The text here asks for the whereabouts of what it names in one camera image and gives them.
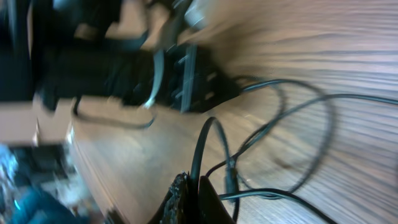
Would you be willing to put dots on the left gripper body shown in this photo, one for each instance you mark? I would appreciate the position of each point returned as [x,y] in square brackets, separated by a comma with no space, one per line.
[193,82]

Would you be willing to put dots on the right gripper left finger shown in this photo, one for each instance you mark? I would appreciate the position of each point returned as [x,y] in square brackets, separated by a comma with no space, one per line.
[172,209]

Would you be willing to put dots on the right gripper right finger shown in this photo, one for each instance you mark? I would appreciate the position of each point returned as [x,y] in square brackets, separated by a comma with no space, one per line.
[210,207]

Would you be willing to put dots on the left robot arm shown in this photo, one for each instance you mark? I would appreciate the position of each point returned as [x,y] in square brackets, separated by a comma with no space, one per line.
[59,49]

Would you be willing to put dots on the seated person in jeans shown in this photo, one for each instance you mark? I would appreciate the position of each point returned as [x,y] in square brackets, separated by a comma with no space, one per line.
[37,206]

